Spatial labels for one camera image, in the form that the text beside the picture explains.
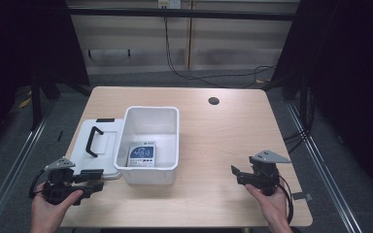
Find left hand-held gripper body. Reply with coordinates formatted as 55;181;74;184
42;157;83;206

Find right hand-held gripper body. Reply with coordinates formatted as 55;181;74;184
248;149;292;197

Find white lid with black handle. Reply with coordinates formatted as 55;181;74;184
68;117;126;181

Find white plastic storage bin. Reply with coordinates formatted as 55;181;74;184
113;105;181;186

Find person's right hand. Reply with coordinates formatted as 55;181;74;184
244;183;294;233

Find person's left hand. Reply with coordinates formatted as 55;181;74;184
30;183;85;233

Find grey tape strip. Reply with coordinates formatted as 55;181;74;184
291;191;314;202

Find white and blue box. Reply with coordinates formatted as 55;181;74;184
127;140;157;169

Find black metal stand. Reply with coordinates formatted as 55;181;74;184
29;75;61;132

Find yellow floor tape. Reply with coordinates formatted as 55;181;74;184
17;96;33;110

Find black curtain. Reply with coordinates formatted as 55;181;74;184
270;0;373;203
0;0;90;159

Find black horizontal bar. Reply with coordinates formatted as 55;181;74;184
67;7;301;22

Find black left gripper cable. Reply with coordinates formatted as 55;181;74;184
28;168;47;200

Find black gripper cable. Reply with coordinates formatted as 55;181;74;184
28;168;47;200
275;174;295;225

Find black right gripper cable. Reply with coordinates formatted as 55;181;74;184
275;174;295;225

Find aluminium floor rail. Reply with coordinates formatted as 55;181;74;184
286;102;364;233
0;106;56;233

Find black floor cables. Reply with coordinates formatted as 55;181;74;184
282;86;317;155

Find black wall cable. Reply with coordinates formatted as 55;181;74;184
163;17;277;89

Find white wall outlet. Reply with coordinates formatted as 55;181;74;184
156;0;183;10

